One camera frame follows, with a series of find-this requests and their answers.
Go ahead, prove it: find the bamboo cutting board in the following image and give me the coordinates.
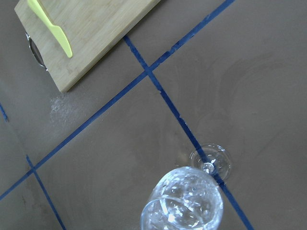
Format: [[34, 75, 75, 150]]
[[14, 0, 158, 92]]

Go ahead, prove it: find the yellow plastic knife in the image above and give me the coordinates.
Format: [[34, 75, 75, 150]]
[[27, 0, 73, 58]]

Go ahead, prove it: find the clear wine glass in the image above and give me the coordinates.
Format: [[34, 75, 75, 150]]
[[140, 143, 231, 230]]

